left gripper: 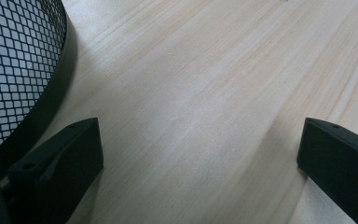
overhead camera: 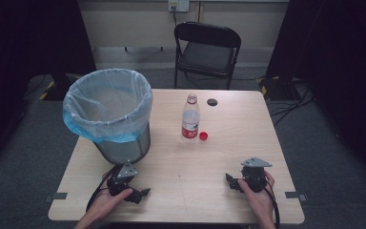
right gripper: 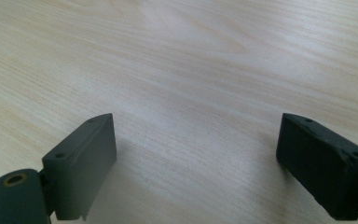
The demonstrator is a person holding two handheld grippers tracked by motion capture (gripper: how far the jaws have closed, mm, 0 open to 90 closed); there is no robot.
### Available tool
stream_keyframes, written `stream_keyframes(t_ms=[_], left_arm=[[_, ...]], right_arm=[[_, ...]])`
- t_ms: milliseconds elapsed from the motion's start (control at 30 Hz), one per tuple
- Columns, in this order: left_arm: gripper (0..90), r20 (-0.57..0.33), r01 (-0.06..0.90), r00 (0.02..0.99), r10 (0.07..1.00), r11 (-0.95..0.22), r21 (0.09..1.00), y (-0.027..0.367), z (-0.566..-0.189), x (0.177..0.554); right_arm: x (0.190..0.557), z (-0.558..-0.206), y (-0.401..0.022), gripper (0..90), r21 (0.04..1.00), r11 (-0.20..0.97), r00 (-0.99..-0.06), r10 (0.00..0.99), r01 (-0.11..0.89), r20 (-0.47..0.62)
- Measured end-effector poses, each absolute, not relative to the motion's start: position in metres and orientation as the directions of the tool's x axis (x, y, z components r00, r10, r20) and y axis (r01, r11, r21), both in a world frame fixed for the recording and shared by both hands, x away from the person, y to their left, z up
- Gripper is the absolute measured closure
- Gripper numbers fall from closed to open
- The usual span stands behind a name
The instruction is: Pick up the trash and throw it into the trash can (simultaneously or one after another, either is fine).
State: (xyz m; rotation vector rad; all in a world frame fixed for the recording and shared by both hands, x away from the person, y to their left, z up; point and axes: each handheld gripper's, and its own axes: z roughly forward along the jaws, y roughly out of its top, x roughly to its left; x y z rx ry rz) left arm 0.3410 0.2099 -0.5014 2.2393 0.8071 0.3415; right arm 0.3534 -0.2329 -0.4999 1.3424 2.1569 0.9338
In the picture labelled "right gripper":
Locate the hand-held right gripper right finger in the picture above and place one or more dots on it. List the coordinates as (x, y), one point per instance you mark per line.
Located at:
(323, 165)

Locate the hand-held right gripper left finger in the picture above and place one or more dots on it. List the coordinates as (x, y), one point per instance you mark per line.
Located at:
(80, 168)

